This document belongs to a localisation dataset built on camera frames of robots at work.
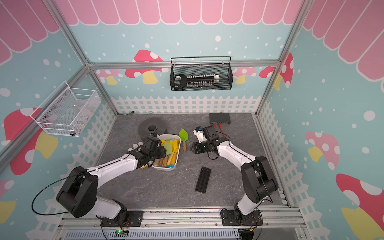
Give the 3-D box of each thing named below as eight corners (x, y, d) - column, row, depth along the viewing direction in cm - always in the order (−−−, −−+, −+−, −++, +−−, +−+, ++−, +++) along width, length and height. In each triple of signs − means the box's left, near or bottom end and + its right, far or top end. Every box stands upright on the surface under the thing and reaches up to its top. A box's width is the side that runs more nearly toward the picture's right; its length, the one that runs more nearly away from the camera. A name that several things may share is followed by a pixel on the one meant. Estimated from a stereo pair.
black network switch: (209, 124, 117) (209, 121, 115) (208, 115, 123) (209, 112, 121) (230, 124, 117) (230, 121, 115) (228, 115, 123) (229, 112, 121)
